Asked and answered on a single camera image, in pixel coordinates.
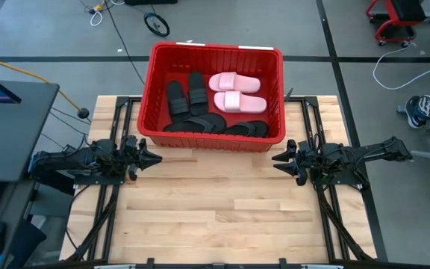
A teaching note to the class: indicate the black frame beam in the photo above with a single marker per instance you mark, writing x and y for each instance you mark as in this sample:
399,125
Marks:
368,264

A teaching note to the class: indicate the black round plug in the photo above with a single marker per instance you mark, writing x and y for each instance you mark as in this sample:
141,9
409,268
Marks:
83,113

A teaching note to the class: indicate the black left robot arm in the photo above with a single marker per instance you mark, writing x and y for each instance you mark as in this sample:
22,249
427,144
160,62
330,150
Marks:
62,160

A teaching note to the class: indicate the dark sneaker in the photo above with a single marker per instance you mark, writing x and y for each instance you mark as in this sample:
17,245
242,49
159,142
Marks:
413,114

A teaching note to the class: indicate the yellow connector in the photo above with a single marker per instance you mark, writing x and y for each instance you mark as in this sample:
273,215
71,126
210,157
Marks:
98,7

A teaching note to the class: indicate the black flip-flop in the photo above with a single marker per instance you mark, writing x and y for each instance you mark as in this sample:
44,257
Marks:
185,127
254,129

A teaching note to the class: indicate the black soft pad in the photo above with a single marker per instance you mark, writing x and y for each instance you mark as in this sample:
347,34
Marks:
28,239

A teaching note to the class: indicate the red plastic bin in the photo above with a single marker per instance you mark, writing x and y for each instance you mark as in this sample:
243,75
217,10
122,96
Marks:
155,112

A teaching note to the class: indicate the pink foam slide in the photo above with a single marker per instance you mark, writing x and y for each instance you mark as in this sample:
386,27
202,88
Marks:
233,82
239,102

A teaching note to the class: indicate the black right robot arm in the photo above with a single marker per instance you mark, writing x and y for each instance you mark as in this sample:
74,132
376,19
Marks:
371,153

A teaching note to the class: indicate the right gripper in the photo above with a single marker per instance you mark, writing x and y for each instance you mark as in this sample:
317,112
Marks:
310,162

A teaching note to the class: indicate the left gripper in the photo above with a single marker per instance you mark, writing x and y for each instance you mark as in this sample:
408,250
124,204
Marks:
130,157

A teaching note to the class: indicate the grey office chair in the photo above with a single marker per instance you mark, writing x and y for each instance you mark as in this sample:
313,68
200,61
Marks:
429,154

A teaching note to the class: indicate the black aluminium frame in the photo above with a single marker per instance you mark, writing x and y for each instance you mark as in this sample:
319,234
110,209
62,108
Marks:
311,99
122,99

